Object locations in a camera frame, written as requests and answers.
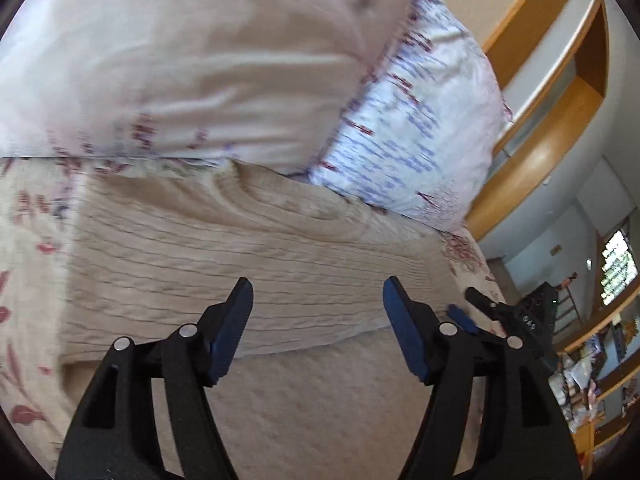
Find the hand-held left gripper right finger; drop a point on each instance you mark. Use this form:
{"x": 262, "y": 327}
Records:
{"x": 406, "y": 332}

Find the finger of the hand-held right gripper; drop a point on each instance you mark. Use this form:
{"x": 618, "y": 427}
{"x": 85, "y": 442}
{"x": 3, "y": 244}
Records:
{"x": 481, "y": 301}
{"x": 461, "y": 318}

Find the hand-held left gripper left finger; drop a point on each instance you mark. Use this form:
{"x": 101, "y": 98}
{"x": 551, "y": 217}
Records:
{"x": 229, "y": 336}

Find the dark wooden chair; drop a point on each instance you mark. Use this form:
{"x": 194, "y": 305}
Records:
{"x": 567, "y": 305}

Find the cluttered wooden shelf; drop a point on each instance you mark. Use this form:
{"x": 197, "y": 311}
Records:
{"x": 595, "y": 375}

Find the window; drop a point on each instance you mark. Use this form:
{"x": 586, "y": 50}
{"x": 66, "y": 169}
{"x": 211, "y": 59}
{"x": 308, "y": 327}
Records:
{"x": 619, "y": 269}

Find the beige fleece blanket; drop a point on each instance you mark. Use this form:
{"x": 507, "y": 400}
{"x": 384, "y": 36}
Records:
{"x": 300, "y": 410}

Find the white blue printed pillow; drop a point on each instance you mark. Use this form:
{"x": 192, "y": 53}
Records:
{"x": 420, "y": 130}

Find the floral bed sheet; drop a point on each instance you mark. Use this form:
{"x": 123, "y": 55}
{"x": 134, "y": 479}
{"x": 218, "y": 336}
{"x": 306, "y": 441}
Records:
{"x": 30, "y": 270}

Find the pink pillow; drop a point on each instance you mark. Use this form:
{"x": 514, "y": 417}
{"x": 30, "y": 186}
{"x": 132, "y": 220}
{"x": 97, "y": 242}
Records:
{"x": 200, "y": 65}

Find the wooden wall alcove frame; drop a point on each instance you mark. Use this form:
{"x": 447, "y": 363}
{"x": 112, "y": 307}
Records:
{"x": 545, "y": 125}

